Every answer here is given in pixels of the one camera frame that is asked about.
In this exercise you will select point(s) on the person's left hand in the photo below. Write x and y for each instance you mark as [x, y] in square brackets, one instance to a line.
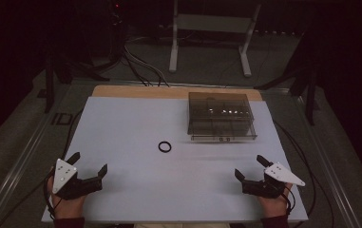
[67, 205]

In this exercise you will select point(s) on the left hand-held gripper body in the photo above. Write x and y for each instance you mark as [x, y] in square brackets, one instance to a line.
[74, 185]

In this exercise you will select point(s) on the person's right hand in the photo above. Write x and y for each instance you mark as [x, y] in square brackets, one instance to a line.
[275, 205]

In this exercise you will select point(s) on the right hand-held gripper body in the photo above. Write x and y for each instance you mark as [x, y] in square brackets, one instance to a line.
[270, 183]

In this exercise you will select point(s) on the clear plastic drawer box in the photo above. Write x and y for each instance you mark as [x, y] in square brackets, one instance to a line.
[220, 115]

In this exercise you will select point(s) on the white metal stand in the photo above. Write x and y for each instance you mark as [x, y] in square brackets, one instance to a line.
[213, 28]

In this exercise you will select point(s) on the white table mat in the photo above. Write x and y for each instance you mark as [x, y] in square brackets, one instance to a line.
[169, 164]

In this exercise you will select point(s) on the black tripod stand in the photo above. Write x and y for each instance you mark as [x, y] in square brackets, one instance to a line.
[74, 57]
[305, 85]

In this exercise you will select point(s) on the dark red sleeve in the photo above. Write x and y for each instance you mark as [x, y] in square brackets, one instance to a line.
[69, 222]
[275, 221]

